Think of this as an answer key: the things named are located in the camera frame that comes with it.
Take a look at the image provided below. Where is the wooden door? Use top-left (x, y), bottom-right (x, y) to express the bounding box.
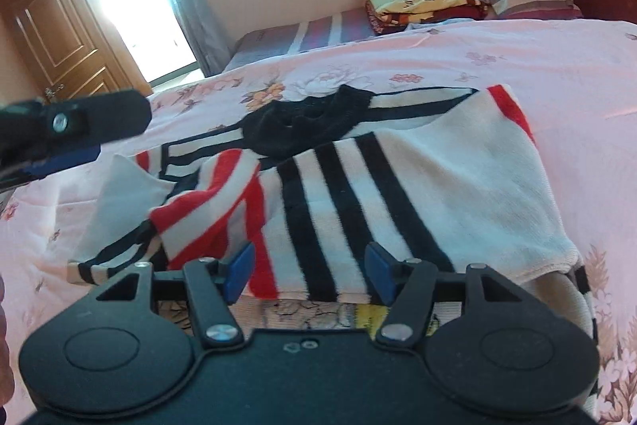
top-left (0, 0), bottom-right (152, 107)

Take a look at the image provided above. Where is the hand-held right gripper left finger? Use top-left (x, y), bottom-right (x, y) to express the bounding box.
top-left (94, 241), bottom-right (256, 349)

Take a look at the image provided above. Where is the folded printed blanket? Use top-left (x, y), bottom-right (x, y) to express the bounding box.
top-left (365, 0), bottom-right (491, 35)

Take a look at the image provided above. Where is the striped knitted sweater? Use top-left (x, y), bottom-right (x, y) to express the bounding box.
top-left (67, 84), bottom-right (598, 356)

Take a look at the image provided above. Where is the pink floral quilt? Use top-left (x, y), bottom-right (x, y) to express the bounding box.
top-left (0, 19), bottom-right (637, 425)

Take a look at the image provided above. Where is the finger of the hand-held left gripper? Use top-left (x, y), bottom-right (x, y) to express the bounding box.
top-left (0, 145), bottom-right (102, 193)
top-left (0, 89), bottom-right (153, 157)

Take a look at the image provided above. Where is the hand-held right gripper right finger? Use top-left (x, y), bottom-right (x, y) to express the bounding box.
top-left (365, 242), bottom-right (533, 349)

